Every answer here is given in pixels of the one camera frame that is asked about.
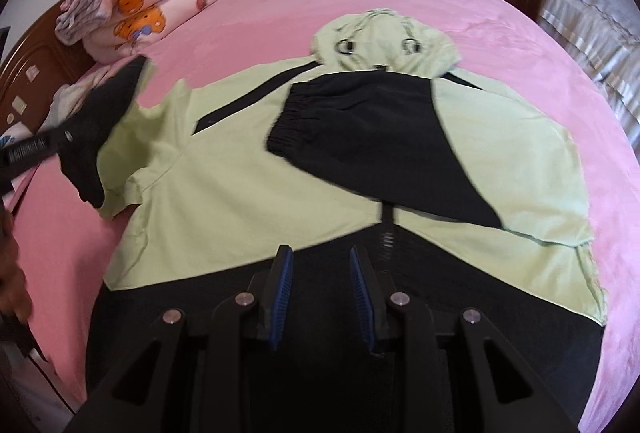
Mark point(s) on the pink cartoon print quilt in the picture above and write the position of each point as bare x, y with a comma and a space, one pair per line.
165, 13

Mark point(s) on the white cloth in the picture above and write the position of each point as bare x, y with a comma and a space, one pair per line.
65, 105

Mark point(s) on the green and black hooded jacket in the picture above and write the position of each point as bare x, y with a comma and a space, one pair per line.
250, 173

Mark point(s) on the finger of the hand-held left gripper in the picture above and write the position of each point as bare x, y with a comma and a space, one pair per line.
35, 148

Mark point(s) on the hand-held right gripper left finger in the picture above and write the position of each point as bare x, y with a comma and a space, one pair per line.
281, 293

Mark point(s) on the wooden headboard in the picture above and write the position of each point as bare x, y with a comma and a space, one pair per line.
30, 58

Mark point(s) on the pink bed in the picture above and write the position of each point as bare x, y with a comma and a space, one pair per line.
250, 23

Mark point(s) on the white ruffled bed cover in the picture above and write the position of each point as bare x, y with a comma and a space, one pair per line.
595, 28

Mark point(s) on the person's left hand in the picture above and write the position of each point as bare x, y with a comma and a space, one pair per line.
9, 263

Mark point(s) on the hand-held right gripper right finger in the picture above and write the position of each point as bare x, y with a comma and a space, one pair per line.
360, 293

